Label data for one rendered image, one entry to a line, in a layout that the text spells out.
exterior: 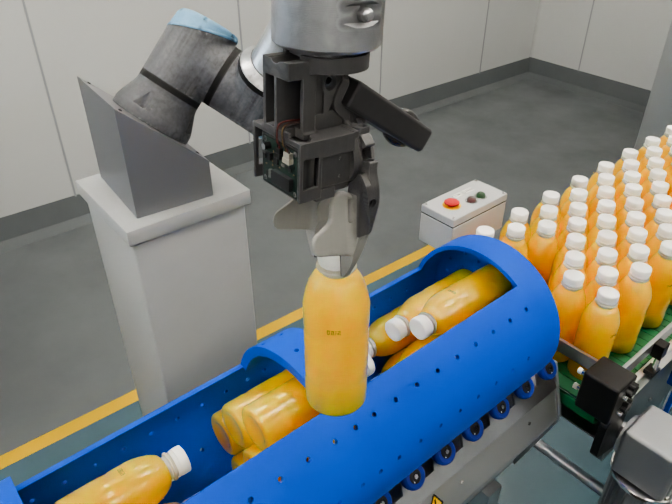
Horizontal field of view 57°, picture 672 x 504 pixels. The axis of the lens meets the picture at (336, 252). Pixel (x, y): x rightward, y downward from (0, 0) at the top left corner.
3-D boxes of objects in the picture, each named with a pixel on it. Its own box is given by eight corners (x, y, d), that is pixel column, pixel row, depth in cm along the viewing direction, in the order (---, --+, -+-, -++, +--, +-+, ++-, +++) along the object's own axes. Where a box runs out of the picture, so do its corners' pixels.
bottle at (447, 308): (510, 306, 110) (440, 351, 100) (478, 290, 115) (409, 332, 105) (514, 272, 107) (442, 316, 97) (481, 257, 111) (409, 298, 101)
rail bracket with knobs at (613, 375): (563, 404, 121) (574, 366, 115) (583, 386, 124) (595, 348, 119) (610, 435, 114) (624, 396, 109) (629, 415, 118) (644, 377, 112)
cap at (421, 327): (434, 339, 100) (426, 344, 100) (416, 328, 103) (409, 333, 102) (435, 319, 99) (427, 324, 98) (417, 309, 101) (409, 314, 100)
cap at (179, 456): (168, 468, 86) (180, 461, 87) (181, 483, 83) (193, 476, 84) (161, 447, 84) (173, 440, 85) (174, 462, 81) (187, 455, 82)
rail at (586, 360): (451, 287, 143) (452, 276, 142) (453, 285, 144) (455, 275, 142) (611, 383, 118) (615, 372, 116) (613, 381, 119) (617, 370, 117)
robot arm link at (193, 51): (148, 70, 149) (185, 6, 148) (210, 109, 153) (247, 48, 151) (136, 63, 134) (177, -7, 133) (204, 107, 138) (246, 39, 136)
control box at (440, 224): (418, 239, 151) (421, 202, 145) (470, 212, 162) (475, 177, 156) (449, 257, 145) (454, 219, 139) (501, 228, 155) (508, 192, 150)
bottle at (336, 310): (309, 372, 75) (305, 241, 65) (367, 375, 75) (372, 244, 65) (302, 416, 69) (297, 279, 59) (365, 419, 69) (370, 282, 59)
